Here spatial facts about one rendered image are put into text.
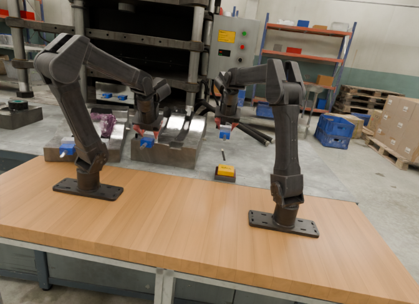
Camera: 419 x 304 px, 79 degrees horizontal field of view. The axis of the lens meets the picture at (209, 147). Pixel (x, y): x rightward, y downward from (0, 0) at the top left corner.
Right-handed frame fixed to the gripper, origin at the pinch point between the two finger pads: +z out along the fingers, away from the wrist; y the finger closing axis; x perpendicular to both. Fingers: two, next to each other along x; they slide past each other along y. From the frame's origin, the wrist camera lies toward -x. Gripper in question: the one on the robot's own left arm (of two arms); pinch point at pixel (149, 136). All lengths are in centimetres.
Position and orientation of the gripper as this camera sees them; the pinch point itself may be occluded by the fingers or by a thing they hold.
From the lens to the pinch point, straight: 102.5
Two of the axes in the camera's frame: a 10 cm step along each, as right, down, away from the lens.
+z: -0.9, 6.5, 7.5
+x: -1.4, 7.4, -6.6
